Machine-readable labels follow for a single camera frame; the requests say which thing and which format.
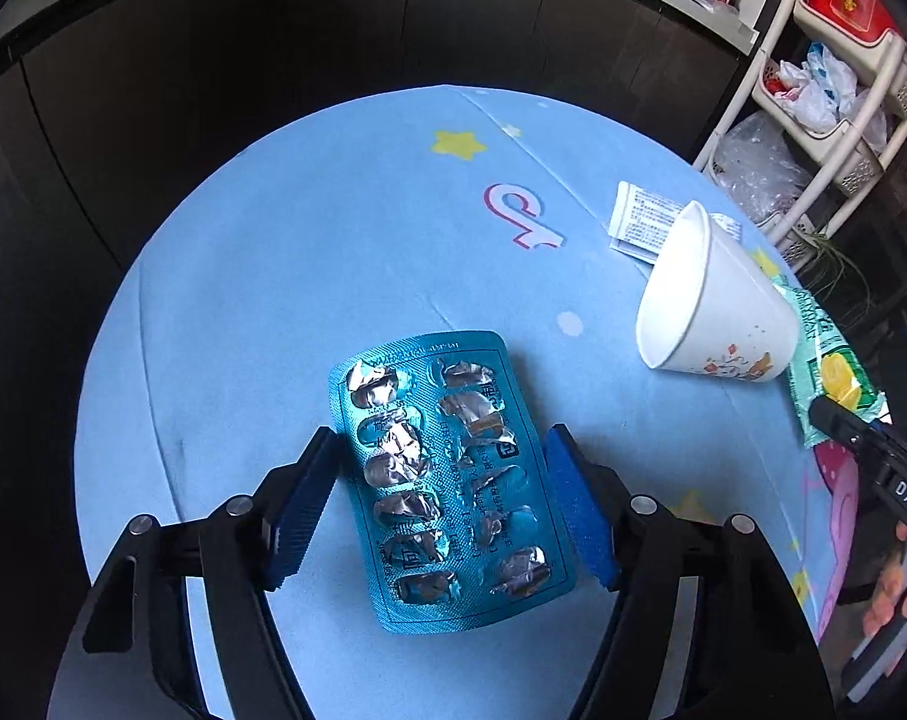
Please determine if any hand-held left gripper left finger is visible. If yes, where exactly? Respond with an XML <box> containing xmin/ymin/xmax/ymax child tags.
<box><xmin>48</xmin><ymin>426</ymin><xmax>339</xmax><ymax>720</ymax></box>

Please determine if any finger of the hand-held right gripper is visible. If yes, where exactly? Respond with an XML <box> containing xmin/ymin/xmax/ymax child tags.
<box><xmin>808</xmin><ymin>394</ymin><xmax>885</xmax><ymax>458</ymax></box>

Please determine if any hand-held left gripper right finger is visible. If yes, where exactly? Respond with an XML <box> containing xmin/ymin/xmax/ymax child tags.
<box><xmin>545</xmin><ymin>422</ymin><xmax>837</xmax><ymax>720</ymax></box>

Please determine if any green snack wrapper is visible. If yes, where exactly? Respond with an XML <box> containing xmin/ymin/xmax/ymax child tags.
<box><xmin>772</xmin><ymin>277</ymin><xmax>890</xmax><ymax>451</ymax></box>

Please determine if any blue pill blister pack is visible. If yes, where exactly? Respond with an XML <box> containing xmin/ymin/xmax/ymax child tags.
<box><xmin>328</xmin><ymin>330</ymin><xmax>578</xmax><ymax>635</ymax></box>

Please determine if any person's right hand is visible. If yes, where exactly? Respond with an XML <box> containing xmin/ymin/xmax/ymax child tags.
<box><xmin>860</xmin><ymin>521</ymin><xmax>907</xmax><ymax>640</ymax></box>

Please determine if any white paper cup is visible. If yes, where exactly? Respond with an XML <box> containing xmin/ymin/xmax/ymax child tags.
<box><xmin>635</xmin><ymin>200</ymin><xmax>798</xmax><ymax>383</ymax></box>

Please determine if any green plant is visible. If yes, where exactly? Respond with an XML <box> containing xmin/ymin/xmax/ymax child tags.
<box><xmin>798</xmin><ymin>229</ymin><xmax>875</xmax><ymax>316</ymax></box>

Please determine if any white plastic storage rack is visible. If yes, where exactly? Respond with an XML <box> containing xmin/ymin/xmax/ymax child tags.
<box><xmin>693</xmin><ymin>0</ymin><xmax>907</xmax><ymax>271</ymax></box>

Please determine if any clear plastic bag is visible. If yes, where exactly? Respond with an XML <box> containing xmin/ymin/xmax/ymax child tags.
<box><xmin>716</xmin><ymin>111</ymin><xmax>815</xmax><ymax>222</ymax></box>

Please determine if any white printed paper sachet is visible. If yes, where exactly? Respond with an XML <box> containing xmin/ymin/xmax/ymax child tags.
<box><xmin>607</xmin><ymin>181</ymin><xmax>743</xmax><ymax>265</ymax></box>

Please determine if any white plastic bag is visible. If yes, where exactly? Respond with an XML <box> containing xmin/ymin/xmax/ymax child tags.
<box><xmin>779</xmin><ymin>41</ymin><xmax>890</xmax><ymax>147</ymax></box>

